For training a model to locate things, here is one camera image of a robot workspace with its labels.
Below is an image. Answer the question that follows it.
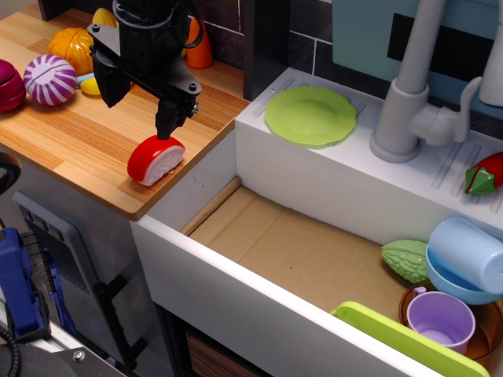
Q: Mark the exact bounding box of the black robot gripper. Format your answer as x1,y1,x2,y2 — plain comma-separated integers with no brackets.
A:
88,1,201,140

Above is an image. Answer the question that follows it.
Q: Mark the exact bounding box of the red and white toy sushi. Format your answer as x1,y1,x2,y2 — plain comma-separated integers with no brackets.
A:
127,135,185,187

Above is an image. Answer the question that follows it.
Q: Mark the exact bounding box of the green plastic plate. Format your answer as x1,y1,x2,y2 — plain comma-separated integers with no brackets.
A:
264,86,357,148

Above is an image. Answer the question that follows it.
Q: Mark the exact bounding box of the yellow toy banana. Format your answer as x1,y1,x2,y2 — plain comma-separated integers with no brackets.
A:
79,77,101,96

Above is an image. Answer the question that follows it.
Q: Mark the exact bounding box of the orange toy carrot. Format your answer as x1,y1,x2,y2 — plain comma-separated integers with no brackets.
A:
186,18,213,68

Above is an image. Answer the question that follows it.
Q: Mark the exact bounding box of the orange toy pumpkin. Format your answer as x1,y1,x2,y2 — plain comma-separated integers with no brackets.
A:
47,27,93,76

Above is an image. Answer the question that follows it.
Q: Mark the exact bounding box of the yellow toy corn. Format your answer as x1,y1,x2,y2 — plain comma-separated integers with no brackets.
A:
92,8,117,28

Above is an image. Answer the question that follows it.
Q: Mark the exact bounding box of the purple white striped toy onion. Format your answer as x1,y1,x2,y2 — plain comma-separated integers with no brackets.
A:
23,54,77,106

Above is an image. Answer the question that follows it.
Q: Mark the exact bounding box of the magenta toy vegetable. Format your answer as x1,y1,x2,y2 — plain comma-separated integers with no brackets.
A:
0,60,26,113

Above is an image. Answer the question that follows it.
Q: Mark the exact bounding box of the white toy sink basin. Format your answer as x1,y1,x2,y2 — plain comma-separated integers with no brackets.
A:
131,69,502,376

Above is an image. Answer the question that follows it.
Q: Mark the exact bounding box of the blue clamp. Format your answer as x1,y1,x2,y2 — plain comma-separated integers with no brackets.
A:
1,228,78,343

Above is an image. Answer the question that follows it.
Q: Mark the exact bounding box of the cardboard sheet in sink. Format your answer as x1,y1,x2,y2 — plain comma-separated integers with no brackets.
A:
182,187,409,320

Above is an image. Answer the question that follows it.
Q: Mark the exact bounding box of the grey toy faucet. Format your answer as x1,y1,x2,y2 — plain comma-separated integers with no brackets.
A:
369,1,483,163

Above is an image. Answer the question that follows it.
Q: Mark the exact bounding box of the green toy bitter gourd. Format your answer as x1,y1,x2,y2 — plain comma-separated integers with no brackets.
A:
381,240,428,284

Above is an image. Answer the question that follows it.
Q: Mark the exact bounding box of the red toy pepper green stem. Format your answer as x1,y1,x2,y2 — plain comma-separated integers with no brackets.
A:
464,152,502,196

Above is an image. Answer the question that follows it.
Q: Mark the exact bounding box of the white bottle at right edge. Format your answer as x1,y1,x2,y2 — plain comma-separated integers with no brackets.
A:
479,0,502,108

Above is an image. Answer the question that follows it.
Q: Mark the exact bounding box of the blue plastic bowl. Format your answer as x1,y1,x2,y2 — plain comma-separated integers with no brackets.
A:
426,249,502,306

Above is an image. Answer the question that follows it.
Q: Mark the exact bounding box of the light blue plastic cup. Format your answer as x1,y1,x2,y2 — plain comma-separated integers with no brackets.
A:
428,218,502,295

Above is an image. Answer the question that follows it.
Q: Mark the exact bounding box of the lime green plastic tray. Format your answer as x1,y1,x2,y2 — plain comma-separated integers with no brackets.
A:
331,301,490,376

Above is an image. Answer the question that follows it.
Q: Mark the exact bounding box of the purple plastic cup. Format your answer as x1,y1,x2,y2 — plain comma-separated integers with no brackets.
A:
406,287,475,355

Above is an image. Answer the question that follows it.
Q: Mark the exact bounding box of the brown transparent bowl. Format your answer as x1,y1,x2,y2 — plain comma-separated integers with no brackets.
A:
398,280,502,370

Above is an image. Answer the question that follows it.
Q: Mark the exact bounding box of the light blue toy utensil handle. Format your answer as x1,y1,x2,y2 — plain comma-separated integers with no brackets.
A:
77,72,94,86

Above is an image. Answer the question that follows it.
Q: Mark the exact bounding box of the black oven door handle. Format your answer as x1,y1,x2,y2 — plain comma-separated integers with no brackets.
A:
93,275,148,370

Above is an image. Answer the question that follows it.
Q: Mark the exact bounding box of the black cable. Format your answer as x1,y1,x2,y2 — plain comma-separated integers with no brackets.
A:
0,324,20,377

